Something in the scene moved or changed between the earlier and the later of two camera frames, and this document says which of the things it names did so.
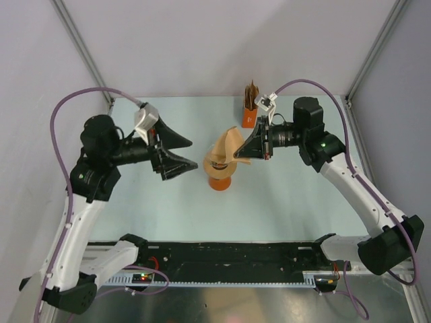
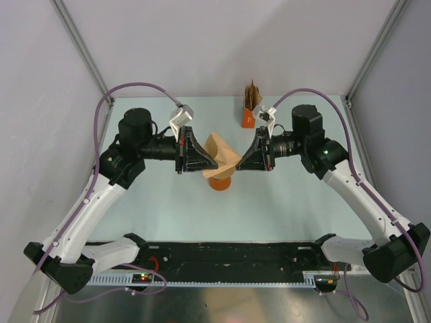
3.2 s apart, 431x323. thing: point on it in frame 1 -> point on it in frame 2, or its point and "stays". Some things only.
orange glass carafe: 219,184 stays
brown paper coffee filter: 226,145 -> 219,149
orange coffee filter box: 248,118 stays
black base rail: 228,260 stays
